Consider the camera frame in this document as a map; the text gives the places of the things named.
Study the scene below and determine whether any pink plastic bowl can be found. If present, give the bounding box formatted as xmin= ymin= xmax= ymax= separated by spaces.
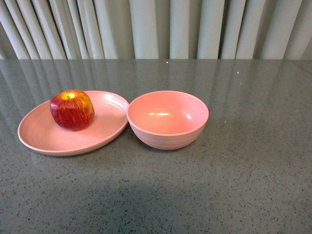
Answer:
xmin=127 ymin=91 xmax=209 ymax=150

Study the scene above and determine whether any red yellow apple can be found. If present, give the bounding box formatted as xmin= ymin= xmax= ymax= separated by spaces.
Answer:
xmin=49 ymin=90 xmax=95 ymax=131

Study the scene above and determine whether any pink plastic plate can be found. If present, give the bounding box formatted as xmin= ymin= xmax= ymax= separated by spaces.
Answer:
xmin=18 ymin=91 xmax=129 ymax=156

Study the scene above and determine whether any white pleated curtain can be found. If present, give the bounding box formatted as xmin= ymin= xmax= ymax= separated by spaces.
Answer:
xmin=0 ymin=0 xmax=312 ymax=60

